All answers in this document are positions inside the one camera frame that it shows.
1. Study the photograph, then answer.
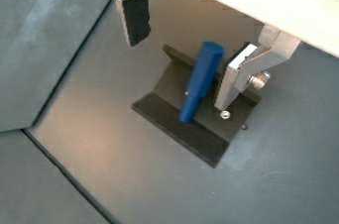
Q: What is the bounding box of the blue stepped peg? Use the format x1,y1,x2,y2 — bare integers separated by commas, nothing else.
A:
178,42,224,122

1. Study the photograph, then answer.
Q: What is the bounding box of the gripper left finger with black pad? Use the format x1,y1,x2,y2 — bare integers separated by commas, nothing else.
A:
114,0,150,47

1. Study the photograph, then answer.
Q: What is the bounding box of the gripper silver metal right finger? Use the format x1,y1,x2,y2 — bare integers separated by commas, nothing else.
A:
214,25,300,111

